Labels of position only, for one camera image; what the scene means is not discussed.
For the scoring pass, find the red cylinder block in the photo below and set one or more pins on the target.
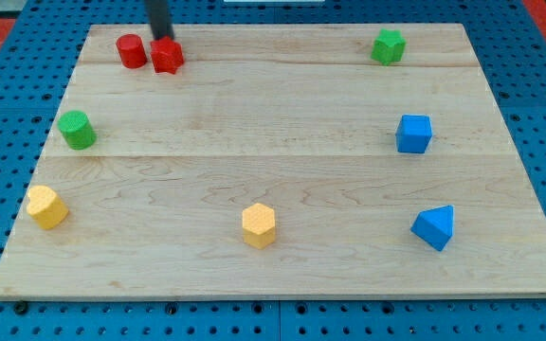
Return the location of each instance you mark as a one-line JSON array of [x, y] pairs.
[[131, 51]]

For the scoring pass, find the red star block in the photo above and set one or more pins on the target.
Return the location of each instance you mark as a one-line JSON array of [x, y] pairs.
[[166, 55]]

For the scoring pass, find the green star block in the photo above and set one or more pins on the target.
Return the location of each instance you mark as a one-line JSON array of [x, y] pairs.
[[388, 47]]

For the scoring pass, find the light wooden board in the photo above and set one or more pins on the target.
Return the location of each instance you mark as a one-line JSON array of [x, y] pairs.
[[298, 118]]

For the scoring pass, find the yellow hexagon block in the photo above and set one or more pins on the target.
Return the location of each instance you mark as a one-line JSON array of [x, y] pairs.
[[259, 225]]

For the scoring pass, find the blue cube block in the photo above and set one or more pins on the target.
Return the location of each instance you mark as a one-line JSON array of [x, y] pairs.
[[413, 134]]

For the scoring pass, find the blue triangular prism block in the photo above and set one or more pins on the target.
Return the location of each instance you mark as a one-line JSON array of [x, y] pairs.
[[435, 226]]

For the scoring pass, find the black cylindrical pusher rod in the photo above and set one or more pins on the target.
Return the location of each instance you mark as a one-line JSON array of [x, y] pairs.
[[160, 19]]

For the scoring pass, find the green cylinder block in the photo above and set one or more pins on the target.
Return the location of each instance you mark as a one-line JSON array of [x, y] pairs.
[[76, 130]]

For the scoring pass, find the yellow heart block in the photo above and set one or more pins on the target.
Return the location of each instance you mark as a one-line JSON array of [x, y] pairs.
[[46, 207]]

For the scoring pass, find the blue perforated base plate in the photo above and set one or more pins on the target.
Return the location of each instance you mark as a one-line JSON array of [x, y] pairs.
[[36, 61]]

